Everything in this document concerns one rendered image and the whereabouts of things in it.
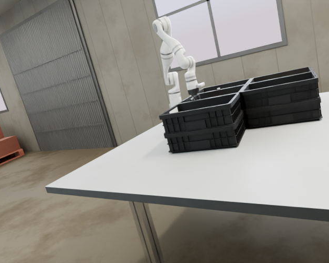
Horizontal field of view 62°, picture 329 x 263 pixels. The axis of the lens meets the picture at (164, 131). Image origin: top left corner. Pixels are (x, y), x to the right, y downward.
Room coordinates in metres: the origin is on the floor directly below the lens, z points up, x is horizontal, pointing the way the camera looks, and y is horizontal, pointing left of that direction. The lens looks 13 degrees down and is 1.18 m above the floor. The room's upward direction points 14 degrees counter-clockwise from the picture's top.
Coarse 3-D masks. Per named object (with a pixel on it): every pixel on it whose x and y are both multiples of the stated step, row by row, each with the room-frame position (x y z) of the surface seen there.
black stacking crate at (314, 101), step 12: (264, 108) 1.52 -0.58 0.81; (276, 108) 1.49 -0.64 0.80; (288, 108) 1.47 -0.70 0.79; (300, 108) 1.45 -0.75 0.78; (312, 108) 1.42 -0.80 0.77; (252, 120) 1.57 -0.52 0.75; (264, 120) 1.53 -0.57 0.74; (276, 120) 1.50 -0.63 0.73; (288, 120) 1.47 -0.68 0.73; (300, 120) 1.45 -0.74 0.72; (312, 120) 1.43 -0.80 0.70
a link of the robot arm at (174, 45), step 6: (156, 24) 1.89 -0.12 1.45; (162, 24) 1.89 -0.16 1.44; (156, 30) 1.91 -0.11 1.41; (162, 30) 1.87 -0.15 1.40; (162, 36) 1.88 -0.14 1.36; (168, 36) 1.86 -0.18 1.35; (168, 42) 1.86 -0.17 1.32; (174, 42) 1.84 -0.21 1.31; (174, 48) 1.83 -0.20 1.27; (180, 48) 1.82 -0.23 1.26; (174, 54) 1.85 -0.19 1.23
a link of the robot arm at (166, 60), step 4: (164, 56) 2.01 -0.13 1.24; (168, 56) 2.01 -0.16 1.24; (172, 56) 2.03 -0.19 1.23; (164, 60) 2.03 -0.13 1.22; (168, 60) 2.02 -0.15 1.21; (172, 60) 2.04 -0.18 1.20; (164, 64) 2.05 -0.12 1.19; (168, 64) 2.04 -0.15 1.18; (164, 68) 2.07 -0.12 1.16; (168, 68) 2.08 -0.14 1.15; (164, 72) 2.09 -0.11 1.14; (164, 76) 2.11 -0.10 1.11; (168, 76) 2.11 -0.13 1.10; (164, 80) 2.13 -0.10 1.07; (168, 80) 2.11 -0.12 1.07; (168, 84) 2.13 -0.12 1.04
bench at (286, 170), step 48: (144, 144) 1.86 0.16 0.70; (240, 144) 1.36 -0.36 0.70; (288, 144) 1.19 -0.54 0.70; (48, 192) 1.48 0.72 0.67; (96, 192) 1.23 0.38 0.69; (144, 192) 1.07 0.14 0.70; (192, 192) 0.96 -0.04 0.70; (240, 192) 0.87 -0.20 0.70; (288, 192) 0.79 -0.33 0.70; (144, 240) 1.17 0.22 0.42
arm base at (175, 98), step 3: (177, 93) 2.11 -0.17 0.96; (180, 93) 2.14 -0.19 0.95; (171, 96) 2.12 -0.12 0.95; (174, 96) 2.11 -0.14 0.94; (177, 96) 2.11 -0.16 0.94; (180, 96) 2.13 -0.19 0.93; (171, 99) 2.12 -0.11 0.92; (174, 99) 2.11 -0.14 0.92; (177, 99) 2.11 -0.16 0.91; (180, 99) 2.12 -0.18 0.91; (171, 102) 2.12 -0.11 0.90; (174, 102) 2.11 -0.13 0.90; (177, 102) 2.11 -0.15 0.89; (171, 105) 2.13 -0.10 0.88
